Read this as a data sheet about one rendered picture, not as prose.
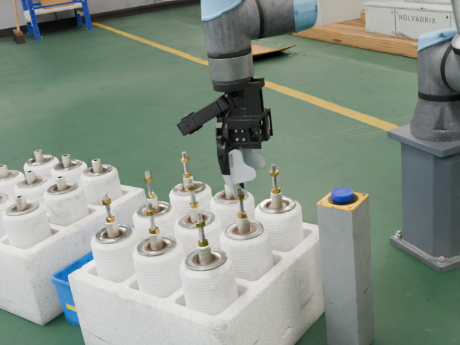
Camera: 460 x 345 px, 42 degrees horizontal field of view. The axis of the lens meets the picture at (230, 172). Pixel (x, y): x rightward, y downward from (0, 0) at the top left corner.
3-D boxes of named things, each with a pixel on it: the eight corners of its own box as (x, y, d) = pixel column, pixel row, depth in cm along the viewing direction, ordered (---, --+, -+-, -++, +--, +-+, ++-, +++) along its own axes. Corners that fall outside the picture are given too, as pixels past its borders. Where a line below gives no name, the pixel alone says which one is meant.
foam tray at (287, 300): (200, 261, 156) (189, 198, 150) (335, 299, 133) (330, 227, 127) (85, 348, 128) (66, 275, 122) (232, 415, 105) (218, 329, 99)
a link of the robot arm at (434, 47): (450, 78, 141) (451, 20, 136) (491, 89, 129) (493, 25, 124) (406, 88, 138) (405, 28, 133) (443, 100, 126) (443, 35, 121)
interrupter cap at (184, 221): (171, 222, 122) (170, 220, 122) (200, 209, 127) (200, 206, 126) (192, 233, 117) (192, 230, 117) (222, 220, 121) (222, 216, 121)
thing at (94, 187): (111, 222, 169) (98, 162, 162) (137, 228, 163) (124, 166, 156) (86, 237, 161) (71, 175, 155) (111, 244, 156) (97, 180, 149)
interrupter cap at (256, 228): (270, 235, 112) (269, 232, 112) (231, 245, 110) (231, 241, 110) (257, 220, 119) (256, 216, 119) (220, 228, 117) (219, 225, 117)
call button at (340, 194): (337, 195, 110) (337, 185, 110) (358, 198, 108) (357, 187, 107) (327, 204, 107) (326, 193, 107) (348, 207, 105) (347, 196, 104)
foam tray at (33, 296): (64, 224, 188) (50, 170, 182) (156, 248, 166) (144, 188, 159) (-51, 287, 160) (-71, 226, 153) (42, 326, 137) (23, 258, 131)
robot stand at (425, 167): (445, 221, 160) (447, 113, 149) (502, 249, 144) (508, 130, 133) (389, 241, 154) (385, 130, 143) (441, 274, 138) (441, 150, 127)
